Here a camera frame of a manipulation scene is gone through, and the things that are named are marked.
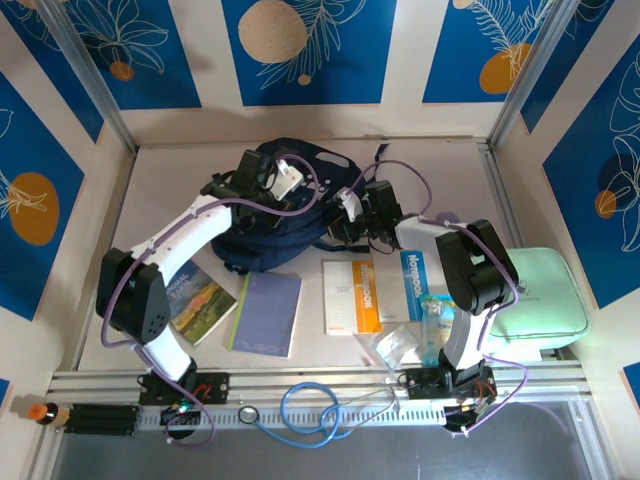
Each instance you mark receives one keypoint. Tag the navy blue backpack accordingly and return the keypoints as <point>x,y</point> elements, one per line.
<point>280,242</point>

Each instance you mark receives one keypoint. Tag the orange white notebook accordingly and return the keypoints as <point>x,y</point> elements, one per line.
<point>345,300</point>

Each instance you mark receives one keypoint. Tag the blue white notebook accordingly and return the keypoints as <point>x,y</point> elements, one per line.
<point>395,290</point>

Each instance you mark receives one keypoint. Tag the purple notebook green spine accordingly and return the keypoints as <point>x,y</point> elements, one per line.
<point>267,315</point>

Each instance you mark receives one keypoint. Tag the Animal Farm paperback book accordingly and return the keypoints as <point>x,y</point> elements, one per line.
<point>200,305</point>

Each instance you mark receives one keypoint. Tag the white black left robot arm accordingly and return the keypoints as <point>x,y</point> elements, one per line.
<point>200,230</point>

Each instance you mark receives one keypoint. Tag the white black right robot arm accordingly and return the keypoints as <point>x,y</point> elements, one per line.
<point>420,232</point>

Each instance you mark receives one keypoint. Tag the clear plastic bag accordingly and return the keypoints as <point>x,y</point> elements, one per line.
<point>395,345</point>

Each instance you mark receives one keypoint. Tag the light blue snack packet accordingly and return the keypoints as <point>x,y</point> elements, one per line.
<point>432,330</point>

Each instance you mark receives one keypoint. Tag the blue stethoscope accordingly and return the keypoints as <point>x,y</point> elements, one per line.
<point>300,410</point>

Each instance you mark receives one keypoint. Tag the mint green zip case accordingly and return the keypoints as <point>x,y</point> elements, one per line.
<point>550,300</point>

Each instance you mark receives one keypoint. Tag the black ribbed block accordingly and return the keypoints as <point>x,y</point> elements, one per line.
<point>102,420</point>

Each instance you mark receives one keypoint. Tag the brown bottle orange cap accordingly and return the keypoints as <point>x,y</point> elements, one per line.
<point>47,414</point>

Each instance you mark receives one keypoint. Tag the blue floral wall poster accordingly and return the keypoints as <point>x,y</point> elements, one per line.
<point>150,75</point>
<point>465,60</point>
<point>600,240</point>
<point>310,50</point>
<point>55,65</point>
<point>565,75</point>
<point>30,165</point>

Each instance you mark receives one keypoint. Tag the aluminium table rail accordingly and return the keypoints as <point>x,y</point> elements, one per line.
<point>300,374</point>

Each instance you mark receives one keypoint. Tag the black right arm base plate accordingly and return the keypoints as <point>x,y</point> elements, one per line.
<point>422,385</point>

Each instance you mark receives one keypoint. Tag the aluminium frame post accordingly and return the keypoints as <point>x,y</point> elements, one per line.
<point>95,85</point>
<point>525,85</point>

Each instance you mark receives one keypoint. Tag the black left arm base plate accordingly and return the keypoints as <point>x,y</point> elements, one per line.
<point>215,387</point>

